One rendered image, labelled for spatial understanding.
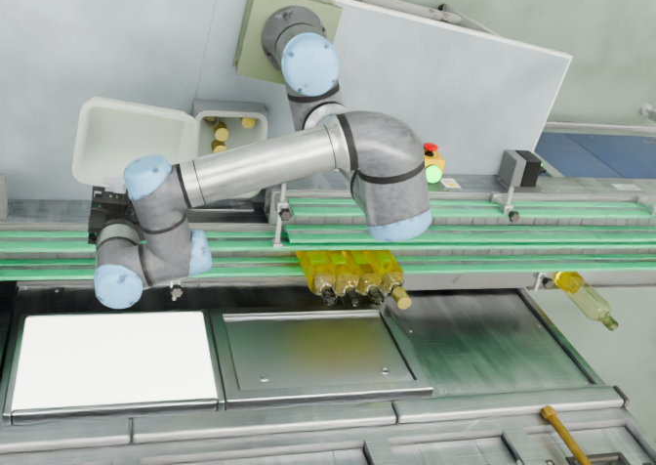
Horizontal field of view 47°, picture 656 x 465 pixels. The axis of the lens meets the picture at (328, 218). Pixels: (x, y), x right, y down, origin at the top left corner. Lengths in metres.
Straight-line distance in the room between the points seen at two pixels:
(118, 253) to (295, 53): 0.56
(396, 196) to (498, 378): 0.77
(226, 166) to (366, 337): 0.79
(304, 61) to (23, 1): 0.64
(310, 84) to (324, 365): 0.64
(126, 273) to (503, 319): 1.18
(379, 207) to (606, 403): 0.86
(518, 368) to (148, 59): 1.17
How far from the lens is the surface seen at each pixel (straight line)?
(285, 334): 1.83
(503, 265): 2.13
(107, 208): 1.44
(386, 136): 1.22
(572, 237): 2.17
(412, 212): 1.28
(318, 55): 1.58
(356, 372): 1.75
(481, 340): 2.03
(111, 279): 1.26
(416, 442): 1.68
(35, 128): 1.91
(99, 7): 1.82
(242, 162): 1.20
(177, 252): 1.26
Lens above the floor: 2.52
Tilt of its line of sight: 58 degrees down
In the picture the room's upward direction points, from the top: 152 degrees clockwise
